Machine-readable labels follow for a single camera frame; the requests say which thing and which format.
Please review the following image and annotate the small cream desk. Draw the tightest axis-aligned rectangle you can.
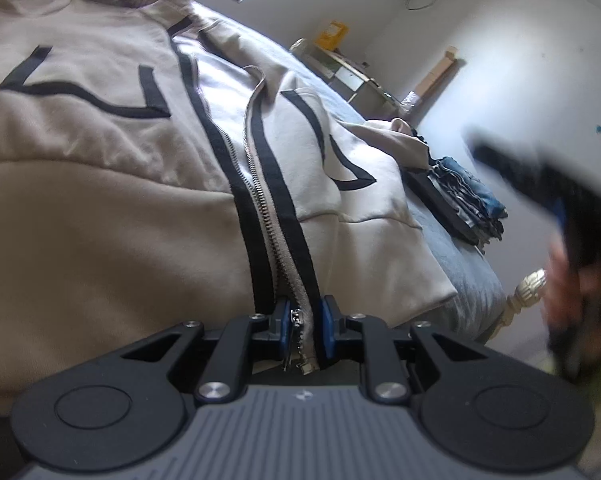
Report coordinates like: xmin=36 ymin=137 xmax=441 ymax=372
xmin=289 ymin=37 xmax=417 ymax=117

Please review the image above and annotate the cream bedpost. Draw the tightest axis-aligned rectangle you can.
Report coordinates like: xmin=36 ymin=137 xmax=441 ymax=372
xmin=495 ymin=268 xmax=549 ymax=347

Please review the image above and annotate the person's right hand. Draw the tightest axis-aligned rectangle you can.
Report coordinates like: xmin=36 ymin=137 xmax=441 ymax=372
xmin=543 ymin=240 xmax=601 ymax=332

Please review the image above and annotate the beige zip hoodie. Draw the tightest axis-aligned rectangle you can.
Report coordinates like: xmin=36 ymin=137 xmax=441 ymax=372
xmin=0 ymin=0 xmax=459 ymax=404

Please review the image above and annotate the yellow box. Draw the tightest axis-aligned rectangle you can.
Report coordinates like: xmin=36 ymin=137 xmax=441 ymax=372
xmin=314 ymin=19 xmax=349 ymax=51

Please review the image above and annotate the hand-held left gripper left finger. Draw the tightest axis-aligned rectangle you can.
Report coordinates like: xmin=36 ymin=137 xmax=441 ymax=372
xmin=120 ymin=297 xmax=294 ymax=406

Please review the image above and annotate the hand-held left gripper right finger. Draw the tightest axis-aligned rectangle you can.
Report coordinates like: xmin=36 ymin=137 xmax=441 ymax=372
xmin=317 ymin=294 xmax=487 ymax=404

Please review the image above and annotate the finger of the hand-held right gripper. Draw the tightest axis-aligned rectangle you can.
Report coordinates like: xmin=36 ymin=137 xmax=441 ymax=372
xmin=467 ymin=131 xmax=570 ymax=229

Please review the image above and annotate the black folded garment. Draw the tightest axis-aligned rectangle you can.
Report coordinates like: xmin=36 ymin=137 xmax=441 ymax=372
xmin=400 ymin=167 xmax=482 ymax=244

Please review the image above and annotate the long cardboard box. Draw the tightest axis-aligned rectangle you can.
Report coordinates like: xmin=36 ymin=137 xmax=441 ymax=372
xmin=413 ymin=45 xmax=459 ymax=104

